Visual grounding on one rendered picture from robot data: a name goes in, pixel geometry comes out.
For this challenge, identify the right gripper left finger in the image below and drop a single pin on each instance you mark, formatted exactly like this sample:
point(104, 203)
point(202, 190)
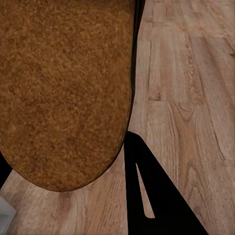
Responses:
point(5, 170)

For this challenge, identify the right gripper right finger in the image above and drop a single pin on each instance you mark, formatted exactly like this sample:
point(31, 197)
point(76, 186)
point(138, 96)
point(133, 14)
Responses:
point(173, 216)

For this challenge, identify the sandal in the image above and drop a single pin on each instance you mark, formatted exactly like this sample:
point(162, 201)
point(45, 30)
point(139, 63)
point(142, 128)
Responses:
point(67, 87)

